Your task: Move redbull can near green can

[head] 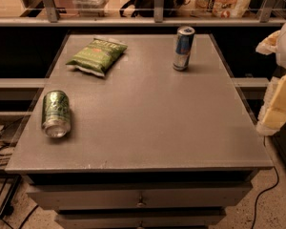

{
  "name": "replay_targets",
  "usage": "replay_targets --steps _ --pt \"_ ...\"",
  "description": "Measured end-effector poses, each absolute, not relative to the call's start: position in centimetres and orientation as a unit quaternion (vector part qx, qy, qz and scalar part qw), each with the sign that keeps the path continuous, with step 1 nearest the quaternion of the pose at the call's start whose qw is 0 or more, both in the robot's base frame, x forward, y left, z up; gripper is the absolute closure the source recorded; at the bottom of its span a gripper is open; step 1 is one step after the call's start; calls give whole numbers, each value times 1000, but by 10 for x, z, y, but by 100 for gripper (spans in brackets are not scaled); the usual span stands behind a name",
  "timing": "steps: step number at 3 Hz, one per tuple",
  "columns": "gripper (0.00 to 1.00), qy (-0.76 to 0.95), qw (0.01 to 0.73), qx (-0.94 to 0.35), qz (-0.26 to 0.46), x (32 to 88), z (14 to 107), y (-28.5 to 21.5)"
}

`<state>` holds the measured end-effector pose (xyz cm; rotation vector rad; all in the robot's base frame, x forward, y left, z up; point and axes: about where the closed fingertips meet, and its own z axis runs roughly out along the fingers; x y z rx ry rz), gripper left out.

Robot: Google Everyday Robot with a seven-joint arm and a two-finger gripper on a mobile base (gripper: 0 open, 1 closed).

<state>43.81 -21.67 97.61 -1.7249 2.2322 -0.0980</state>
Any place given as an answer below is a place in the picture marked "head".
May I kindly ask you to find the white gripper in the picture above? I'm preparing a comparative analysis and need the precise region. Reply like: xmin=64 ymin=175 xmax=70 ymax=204
xmin=255 ymin=23 xmax=286 ymax=135

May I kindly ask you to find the blue silver redbull can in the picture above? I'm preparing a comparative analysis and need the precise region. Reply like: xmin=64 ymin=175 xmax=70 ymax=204
xmin=173 ymin=26 xmax=195 ymax=71

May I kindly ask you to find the green soda can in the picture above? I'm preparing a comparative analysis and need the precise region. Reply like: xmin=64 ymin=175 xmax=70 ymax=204
xmin=42 ymin=90 xmax=71 ymax=138

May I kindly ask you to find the black bag background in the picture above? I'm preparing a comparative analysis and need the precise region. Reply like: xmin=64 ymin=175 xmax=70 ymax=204
xmin=119 ymin=0 xmax=191 ymax=17

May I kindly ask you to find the green chip bag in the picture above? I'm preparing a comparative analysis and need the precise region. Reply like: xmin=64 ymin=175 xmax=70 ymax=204
xmin=66 ymin=36 xmax=128 ymax=77

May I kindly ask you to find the metal drawer knob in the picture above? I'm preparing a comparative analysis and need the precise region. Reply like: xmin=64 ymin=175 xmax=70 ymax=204
xmin=136 ymin=193 xmax=146 ymax=208

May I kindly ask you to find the grey upper drawer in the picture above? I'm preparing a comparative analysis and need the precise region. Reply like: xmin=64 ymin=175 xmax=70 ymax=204
xmin=27 ymin=182 xmax=252 ymax=211

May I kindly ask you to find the grey drawer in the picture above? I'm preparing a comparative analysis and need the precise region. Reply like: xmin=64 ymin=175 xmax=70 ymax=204
xmin=55 ymin=210 xmax=226 ymax=229
xmin=27 ymin=182 xmax=252 ymax=211

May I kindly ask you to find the grey lower drawer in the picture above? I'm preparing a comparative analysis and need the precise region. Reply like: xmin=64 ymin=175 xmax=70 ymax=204
xmin=55 ymin=210 xmax=226 ymax=229

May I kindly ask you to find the metal shelf rail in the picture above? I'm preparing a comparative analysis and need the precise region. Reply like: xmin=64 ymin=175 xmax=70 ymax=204
xmin=0 ymin=0 xmax=286 ymax=28

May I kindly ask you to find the black cable right floor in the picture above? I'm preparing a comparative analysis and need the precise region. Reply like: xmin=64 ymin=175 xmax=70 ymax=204
xmin=250 ymin=135 xmax=280 ymax=229

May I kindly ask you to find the black cables left floor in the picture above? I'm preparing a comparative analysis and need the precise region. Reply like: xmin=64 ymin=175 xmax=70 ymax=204
xmin=0 ymin=117 xmax=39 ymax=229

